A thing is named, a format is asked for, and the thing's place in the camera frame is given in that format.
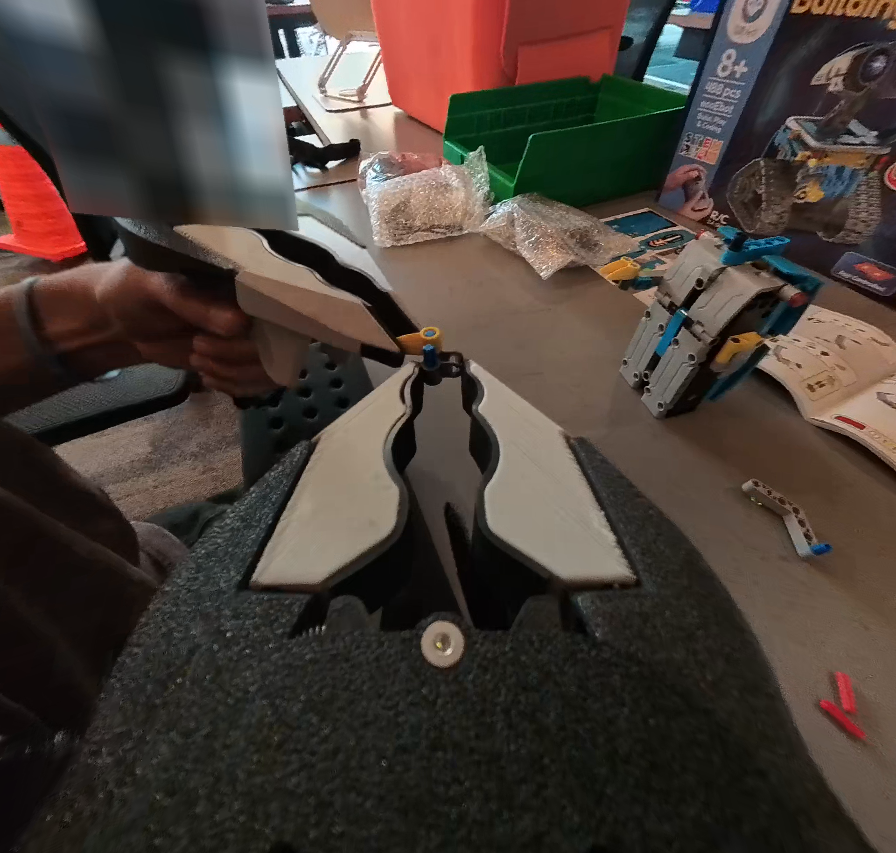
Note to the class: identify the red pin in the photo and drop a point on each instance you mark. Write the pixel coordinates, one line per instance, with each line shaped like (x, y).
(843, 720)
(845, 692)

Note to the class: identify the metal laptop stand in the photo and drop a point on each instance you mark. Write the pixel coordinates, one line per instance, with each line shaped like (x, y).
(343, 12)

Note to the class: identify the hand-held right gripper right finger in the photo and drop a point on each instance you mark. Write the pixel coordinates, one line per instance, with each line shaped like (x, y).
(553, 510)

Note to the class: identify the bubble wrap bag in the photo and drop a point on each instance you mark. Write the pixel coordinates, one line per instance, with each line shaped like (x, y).
(553, 237)
(420, 202)

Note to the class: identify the yellow claw brick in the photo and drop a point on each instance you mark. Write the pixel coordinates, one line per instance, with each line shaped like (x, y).
(420, 340)

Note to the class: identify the dark perforated chair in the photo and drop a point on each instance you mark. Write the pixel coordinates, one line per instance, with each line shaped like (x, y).
(329, 412)

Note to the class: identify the person's left hand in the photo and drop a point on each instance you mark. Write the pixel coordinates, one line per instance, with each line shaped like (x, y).
(161, 321)

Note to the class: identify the instruction booklet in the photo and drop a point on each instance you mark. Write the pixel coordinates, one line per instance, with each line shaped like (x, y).
(840, 370)

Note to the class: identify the sticker sheet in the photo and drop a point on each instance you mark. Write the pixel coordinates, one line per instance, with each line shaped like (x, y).
(644, 226)

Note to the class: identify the orange traffic cone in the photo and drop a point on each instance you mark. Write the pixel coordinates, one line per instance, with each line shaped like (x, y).
(35, 209)

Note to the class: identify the green plastic bin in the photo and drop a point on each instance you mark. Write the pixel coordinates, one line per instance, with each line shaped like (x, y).
(560, 160)

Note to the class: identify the grey angled beam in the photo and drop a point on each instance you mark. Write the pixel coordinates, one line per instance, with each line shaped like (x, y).
(777, 503)

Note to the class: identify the person's brown clothing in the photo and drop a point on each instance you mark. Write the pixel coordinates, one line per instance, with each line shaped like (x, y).
(63, 587)

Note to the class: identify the grey wristband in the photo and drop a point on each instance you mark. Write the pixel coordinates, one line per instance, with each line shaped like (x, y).
(24, 321)

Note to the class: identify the orange storage box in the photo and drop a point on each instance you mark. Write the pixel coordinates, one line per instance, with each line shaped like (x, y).
(455, 26)

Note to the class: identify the dark blue robot kit box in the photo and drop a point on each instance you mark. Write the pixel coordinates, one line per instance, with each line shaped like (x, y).
(770, 131)

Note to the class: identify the grey blue brick robot model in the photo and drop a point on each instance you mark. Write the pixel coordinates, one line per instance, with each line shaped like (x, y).
(700, 307)

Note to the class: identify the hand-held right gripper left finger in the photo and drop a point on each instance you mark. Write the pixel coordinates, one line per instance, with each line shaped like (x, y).
(336, 503)

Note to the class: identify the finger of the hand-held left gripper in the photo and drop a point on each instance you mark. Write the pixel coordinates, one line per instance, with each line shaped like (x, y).
(231, 247)
(308, 300)

